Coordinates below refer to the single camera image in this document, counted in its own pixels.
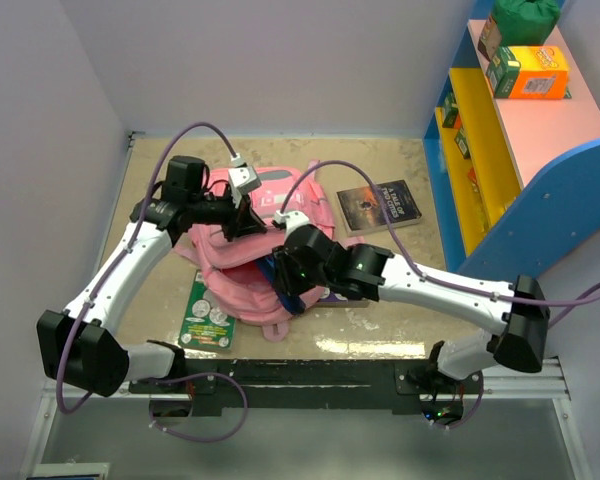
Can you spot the green paperback book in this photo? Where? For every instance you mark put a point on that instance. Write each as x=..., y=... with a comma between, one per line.
x=205, y=325

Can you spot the orange packet on shelf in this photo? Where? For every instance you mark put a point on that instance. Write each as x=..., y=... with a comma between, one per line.
x=472, y=178

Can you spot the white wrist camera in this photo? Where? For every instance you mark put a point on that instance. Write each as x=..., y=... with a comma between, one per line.
x=290, y=221
x=243, y=179

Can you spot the green cloth bag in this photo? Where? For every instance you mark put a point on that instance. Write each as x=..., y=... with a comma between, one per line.
x=525, y=23

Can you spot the orange green crayon box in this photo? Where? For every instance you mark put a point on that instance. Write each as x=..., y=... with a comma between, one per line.
x=528, y=72

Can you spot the blue pencil case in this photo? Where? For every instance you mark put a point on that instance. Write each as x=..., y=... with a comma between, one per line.
x=268, y=267

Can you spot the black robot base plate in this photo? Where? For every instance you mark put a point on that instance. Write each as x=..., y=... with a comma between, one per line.
x=391, y=385

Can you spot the small green box upper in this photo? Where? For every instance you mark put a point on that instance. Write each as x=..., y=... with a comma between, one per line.
x=450, y=112

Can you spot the brown card box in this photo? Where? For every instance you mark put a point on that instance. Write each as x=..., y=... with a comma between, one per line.
x=490, y=38

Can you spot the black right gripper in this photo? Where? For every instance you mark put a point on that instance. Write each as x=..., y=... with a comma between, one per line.
x=284, y=276

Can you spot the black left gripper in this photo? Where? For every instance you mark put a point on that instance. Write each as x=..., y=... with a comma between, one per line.
x=243, y=221

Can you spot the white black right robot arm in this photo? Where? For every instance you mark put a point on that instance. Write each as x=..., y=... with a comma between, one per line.
x=513, y=322

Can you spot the pink student backpack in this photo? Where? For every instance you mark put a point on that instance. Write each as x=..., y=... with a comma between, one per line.
x=229, y=267

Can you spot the dark novel book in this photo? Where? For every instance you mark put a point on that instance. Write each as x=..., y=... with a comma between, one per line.
x=363, y=213

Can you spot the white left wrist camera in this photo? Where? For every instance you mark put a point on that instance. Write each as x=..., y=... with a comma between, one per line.
x=243, y=179

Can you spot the small green box lower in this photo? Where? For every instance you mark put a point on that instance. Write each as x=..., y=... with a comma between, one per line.
x=461, y=142

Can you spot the purple paperback book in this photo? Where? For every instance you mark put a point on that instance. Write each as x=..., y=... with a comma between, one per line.
x=332, y=299

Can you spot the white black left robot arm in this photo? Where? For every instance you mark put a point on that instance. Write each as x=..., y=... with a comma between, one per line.
x=78, y=344

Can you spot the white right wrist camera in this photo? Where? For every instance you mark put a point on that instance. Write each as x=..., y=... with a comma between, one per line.
x=290, y=221

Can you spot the small green box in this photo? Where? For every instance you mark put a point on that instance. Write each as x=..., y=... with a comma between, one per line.
x=450, y=112
x=461, y=142

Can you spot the blue yellow pink shelf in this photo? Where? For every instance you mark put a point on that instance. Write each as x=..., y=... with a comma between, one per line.
x=537, y=164

